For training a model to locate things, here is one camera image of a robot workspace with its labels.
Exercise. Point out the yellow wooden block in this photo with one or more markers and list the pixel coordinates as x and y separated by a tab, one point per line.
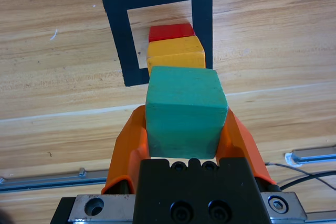
173	51

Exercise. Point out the red wooden block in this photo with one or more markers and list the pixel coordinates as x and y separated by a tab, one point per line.
170	32

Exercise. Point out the black tape square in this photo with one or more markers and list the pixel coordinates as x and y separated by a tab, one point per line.
118	24

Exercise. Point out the aluminium rail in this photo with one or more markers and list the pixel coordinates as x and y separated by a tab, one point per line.
315	155
39	182

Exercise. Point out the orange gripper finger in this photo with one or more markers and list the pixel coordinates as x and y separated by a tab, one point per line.
239	145
128	150

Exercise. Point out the green wooden block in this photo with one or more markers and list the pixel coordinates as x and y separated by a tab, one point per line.
183	98

